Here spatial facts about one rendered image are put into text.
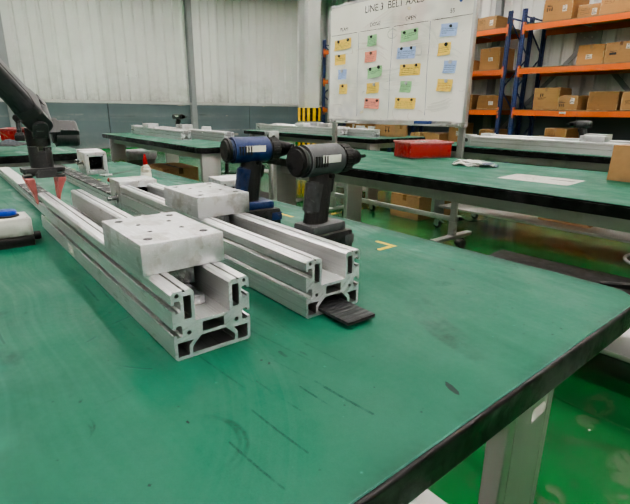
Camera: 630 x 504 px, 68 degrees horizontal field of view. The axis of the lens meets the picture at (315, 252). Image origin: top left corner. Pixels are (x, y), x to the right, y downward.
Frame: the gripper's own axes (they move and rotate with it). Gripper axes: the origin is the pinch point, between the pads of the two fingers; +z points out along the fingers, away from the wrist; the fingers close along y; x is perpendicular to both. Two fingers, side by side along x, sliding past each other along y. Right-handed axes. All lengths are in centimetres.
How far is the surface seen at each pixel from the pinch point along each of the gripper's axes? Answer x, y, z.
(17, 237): -35.2, -12.2, 1.1
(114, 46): 1090, 362, -162
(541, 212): -65, 155, 13
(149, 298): -93, -5, -2
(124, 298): -82, -5, 1
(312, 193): -78, 32, -9
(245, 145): -52, 33, -17
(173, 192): -57, 13, -9
